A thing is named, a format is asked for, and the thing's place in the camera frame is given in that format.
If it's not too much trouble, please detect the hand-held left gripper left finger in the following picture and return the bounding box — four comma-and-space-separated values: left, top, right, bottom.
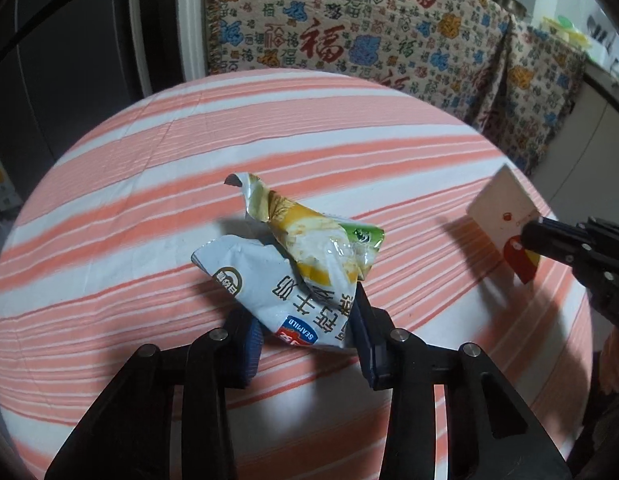
44, 310, 263, 480

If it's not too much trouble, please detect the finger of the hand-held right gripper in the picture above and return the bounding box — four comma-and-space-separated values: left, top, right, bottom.
520, 219, 590, 267

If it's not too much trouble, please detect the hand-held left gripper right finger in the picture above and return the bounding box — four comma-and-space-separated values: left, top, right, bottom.
352, 292, 573, 480

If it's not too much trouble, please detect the white packet with red mark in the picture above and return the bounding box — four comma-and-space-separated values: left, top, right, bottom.
467, 164, 543, 286

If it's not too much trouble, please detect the white and blue packet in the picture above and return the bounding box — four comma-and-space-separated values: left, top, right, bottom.
191, 235, 363, 353

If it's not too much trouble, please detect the yellow green snack packet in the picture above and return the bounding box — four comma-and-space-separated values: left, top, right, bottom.
224, 172, 385, 281

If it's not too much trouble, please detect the person's right hand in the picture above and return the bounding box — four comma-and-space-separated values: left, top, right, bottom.
600, 332, 619, 396

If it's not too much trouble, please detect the grey kitchen base cabinet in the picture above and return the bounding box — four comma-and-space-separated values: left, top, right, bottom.
532, 67, 619, 221

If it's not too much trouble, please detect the narrow printed blanket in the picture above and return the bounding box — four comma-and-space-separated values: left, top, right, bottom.
472, 15, 587, 176

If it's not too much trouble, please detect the striped orange white tablecloth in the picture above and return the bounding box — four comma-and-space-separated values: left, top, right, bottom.
0, 70, 593, 480

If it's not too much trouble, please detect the yellow green kitchen appliance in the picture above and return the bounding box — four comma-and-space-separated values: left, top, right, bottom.
542, 15, 587, 51

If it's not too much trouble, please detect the white knife block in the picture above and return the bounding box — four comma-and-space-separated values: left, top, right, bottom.
587, 10, 619, 61

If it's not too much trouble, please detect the large printed blanket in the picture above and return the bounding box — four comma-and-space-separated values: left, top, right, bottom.
204, 0, 513, 126

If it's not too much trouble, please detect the dark grey refrigerator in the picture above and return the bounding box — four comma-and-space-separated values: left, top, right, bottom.
0, 0, 185, 171

